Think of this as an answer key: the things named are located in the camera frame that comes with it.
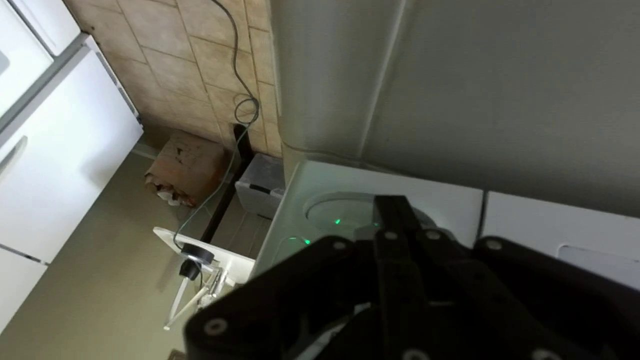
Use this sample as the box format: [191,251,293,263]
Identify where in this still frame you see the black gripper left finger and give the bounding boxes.
[183,236,380,360]

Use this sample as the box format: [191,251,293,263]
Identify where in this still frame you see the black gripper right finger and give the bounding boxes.
[373,196,640,360]

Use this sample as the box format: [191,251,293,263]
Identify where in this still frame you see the white microwave oven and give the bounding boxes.
[257,0,640,284]

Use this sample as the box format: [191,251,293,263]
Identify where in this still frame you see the grey plastic bin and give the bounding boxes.
[236,154,285,218]

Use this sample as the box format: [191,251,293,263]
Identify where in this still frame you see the brown cardboard box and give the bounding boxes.
[143,131,229,207]

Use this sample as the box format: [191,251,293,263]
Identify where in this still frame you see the white kitchen cabinets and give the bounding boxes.
[0,0,142,331]

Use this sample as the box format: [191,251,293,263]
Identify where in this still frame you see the black power cable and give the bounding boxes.
[169,0,263,251]

